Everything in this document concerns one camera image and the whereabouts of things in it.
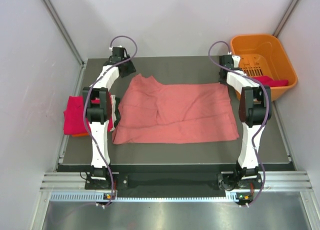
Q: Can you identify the salmon pink t shirt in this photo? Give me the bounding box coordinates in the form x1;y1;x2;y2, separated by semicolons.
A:
112;74;239;145

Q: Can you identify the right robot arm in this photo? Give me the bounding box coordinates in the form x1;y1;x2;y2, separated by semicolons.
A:
219;52;272;188

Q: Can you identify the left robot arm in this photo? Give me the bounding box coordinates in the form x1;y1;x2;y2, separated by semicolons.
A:
82;46;136;171

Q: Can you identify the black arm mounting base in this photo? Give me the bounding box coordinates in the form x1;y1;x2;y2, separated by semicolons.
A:
84;164;261;198

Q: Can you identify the orange plastic basket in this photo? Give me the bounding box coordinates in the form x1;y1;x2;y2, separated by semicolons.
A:
230;34;298;101

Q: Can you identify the folded white t shirt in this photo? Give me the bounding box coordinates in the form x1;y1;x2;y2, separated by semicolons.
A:
108;95;121;132

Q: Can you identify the magenta t shirt in basket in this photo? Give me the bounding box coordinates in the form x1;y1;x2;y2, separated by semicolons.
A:
254;76;289;87

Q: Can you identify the folded dark green t shirt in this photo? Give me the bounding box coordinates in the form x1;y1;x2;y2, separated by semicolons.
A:
115;97;121;121

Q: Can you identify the folded magenta t shirt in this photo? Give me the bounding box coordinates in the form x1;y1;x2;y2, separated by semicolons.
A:
63;96;87;135

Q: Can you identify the folded orange t shirt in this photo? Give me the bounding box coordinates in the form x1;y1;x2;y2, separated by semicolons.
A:
71;133;89;138

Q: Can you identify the slotted grey cable duct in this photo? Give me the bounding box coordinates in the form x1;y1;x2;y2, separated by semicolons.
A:
50;192;239;203

